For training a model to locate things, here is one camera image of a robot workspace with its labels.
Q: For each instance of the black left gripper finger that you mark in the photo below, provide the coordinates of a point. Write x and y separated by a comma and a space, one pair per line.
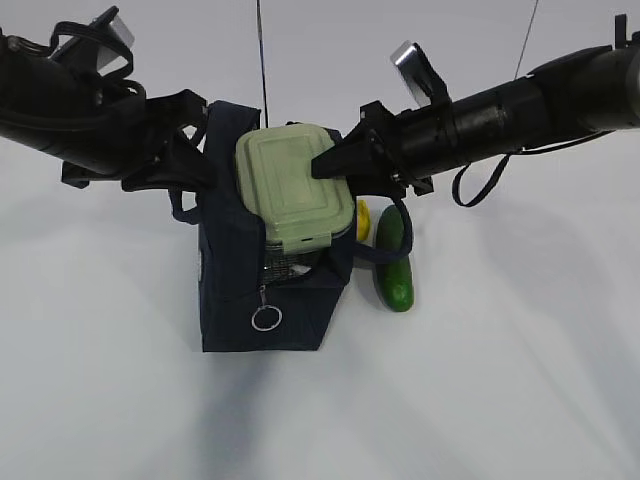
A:
186, 152
181, 171

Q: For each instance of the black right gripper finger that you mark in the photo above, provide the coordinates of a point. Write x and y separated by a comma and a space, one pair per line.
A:
378, 185
350, 158

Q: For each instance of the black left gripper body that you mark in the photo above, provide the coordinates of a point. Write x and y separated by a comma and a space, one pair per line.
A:
129, 143

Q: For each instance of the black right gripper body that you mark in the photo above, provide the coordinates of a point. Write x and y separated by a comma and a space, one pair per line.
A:
409, 148

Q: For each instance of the yellow lemon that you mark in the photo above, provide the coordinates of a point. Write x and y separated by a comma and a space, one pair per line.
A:
363, 218

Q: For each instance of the glass container with green lid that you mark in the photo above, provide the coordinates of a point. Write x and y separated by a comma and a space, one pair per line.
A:
300, 213

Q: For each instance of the green cucumber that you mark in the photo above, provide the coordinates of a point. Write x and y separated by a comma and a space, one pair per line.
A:
394, 280

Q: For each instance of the navy blue lunch bag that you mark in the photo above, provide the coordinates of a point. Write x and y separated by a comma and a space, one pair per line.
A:
239, 309

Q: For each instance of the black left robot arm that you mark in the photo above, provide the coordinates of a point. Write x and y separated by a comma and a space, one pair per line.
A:
74, 99

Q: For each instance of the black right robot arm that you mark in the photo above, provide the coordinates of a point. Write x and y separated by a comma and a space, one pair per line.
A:
575, 98

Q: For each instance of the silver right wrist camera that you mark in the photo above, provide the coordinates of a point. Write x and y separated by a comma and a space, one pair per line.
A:
421, 79

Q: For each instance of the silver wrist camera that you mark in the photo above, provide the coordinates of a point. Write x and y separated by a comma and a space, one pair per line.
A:
103, 45
421, 79

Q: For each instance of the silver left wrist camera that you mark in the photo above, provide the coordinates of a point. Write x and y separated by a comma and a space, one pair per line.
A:
103, 45

